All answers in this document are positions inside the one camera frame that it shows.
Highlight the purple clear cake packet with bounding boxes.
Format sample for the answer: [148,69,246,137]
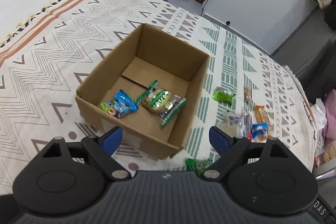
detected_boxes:
[220,111,252,138]

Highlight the orange biscuit packet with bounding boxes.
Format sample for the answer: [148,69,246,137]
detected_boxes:
[254,105,273,138]

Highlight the white plastic bag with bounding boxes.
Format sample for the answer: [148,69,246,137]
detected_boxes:
[311,98,327,149]

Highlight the blue crumpled snack packet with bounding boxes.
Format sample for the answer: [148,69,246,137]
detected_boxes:
[251,122,269,138]

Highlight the bright green snack packet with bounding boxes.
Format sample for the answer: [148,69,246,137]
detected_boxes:
[213,87,236,105]

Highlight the green striped cracker packet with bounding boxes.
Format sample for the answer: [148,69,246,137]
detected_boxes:
[137,80,187,127]

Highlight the pink cloth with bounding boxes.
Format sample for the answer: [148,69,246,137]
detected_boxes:
[323,89,336,141]

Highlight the blue candy snack packet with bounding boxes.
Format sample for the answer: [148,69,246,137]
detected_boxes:
[100,90,138,119]

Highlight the small dark snack stick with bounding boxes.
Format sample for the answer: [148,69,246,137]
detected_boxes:
[244,86,252,103]

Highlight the brown cardboard box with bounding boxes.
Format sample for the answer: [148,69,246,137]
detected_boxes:
[75,24,210,160]

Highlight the green candy packet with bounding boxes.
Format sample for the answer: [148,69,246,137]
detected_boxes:
[185,158,213,176]

